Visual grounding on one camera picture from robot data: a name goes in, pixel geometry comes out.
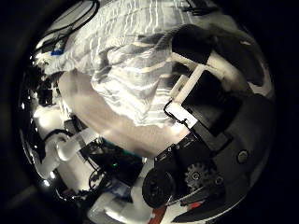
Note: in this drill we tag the blue tape strip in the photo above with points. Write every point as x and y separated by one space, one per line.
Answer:
57 53

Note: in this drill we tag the white striped shirt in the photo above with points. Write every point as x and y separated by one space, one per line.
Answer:
130 62

